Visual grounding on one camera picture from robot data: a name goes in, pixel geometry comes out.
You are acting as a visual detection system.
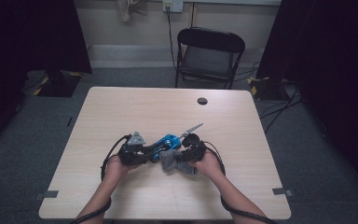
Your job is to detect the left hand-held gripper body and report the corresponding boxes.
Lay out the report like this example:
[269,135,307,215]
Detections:
[117,130,152,166]

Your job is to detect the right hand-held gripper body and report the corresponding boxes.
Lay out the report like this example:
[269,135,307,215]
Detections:
[178,122,208,163]

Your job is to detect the grey cloth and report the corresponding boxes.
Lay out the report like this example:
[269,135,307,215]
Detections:
[158,149,198,176]

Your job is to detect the blue toy car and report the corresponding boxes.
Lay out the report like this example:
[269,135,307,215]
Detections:
[148,133,182,163]

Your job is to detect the person's left hand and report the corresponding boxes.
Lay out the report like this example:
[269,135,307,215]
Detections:
[105,154,142,182]

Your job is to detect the person's right hand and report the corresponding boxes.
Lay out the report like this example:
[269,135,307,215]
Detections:
[188,150,226,182]

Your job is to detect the black stand base yellow tape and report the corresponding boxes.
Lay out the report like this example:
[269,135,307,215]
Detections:
[33,70,83,98]
[246,76,290,101]

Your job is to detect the grey tape strip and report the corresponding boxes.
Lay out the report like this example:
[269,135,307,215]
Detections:
[34,189,60,201]
[272,187,294,196]

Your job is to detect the black folding chair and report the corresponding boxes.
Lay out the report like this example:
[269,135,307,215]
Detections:
[174,26,246,91]

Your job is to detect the beige hanging cloth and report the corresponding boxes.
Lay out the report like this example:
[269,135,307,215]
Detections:
[115,0,148,22]

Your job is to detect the dark curtain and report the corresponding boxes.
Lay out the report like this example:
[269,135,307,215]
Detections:
[0,0,93,150]
[255,0,358,200]

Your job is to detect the left hand-held gripper cable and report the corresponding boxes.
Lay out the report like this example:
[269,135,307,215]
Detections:
[69,133,133,224]

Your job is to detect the hand-held gripper cable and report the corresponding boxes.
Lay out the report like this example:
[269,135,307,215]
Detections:
[69,133,133,224]
[203,140,278,224]

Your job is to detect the right hand-held gripper cable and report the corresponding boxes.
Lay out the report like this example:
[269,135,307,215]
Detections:
[203,140,278,224]

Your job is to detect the black floor cables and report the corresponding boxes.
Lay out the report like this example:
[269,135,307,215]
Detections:
[234,60,306,134]

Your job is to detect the black power cable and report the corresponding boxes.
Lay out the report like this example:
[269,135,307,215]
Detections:
[166,7,178,71]

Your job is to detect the thin wall cable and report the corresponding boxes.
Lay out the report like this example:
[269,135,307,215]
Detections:
[189,2,197,28]

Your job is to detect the white wall socket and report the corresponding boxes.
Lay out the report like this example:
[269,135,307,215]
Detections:
[162,0,185,13]

